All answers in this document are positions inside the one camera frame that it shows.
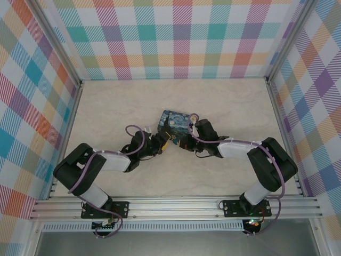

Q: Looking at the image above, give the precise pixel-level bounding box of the long aluminium mounting rail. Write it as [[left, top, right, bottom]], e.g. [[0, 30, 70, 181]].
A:
[[29, 196, 323, 221]]

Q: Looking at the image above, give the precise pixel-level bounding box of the aluminium side rail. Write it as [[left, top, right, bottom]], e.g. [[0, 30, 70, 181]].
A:
[[46, 81, 84, 200], [265, 76, 305, 197]]

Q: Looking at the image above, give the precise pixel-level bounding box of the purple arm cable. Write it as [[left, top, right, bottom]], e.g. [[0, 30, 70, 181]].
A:
[[68, 124, 150, 239], [187, 114, 288, 237]]

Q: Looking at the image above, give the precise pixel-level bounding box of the small circuit board green light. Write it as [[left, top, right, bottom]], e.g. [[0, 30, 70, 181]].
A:
[[245, 218, 262, 229]]

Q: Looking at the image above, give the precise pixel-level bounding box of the starry night painting box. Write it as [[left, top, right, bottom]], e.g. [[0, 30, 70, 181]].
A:
[[157, 109, 197, 147]]

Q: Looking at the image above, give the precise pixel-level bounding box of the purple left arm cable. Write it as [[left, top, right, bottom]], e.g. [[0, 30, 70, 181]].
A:
[[68, 124, 150, 239]]

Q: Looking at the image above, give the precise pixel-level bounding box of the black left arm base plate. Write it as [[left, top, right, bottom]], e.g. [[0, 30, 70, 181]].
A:
[[80, 200, 130, 220]]

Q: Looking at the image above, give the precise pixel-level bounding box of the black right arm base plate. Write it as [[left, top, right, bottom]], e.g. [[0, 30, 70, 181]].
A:
[[221, 199, 272, 218]]

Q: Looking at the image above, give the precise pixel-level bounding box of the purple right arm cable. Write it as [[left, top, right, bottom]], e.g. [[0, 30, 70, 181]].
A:
[[187, 114, 288, 237]]

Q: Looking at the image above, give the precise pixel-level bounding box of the aluminium frame post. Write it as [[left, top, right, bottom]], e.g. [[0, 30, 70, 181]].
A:
[[28, 0, 84, 89], [265, 0, 316, 85]]

